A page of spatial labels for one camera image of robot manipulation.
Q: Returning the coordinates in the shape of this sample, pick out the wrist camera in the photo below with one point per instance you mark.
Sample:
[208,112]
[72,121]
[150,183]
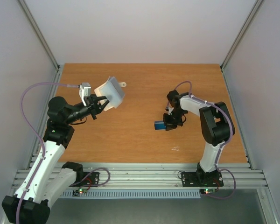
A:
[169,110]
[84,92]

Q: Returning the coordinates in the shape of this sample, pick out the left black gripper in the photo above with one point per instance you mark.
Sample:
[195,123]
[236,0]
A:
[92,102]

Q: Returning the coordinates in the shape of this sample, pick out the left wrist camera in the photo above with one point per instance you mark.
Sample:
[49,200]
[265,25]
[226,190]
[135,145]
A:
[84,92]

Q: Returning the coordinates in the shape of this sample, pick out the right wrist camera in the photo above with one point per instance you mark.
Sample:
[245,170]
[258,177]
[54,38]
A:
[169,110]

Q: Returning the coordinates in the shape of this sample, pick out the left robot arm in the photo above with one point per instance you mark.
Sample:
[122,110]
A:
[32,201]

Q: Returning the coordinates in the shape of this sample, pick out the left circuit board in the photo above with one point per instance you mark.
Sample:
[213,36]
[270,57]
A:
[79,192]

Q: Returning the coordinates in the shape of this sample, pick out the grey slotted cable duct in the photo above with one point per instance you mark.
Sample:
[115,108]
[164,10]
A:
[133,194]

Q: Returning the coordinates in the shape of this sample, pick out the right circuit board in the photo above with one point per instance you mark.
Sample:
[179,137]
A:
[208,191]

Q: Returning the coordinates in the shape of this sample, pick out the beige card holder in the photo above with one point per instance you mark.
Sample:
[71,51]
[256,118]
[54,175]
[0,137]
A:
[113,91]

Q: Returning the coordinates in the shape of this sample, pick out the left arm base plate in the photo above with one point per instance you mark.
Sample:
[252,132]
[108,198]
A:
[86,180]

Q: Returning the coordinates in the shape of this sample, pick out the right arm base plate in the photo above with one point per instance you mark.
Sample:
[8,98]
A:
[193,179]

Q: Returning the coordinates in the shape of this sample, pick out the blue credit card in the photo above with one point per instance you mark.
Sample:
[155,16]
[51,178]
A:
[159,125]

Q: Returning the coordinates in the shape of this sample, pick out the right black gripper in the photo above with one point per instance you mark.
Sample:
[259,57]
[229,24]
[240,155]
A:
[171,120]

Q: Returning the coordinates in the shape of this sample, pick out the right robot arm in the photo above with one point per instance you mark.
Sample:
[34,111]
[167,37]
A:
[217,130]

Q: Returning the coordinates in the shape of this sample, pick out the aluminium rail frame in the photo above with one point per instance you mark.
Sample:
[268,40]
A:
[166,175]

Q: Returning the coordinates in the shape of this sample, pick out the circuit board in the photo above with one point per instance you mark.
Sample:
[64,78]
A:
[79,192]
[208,191]

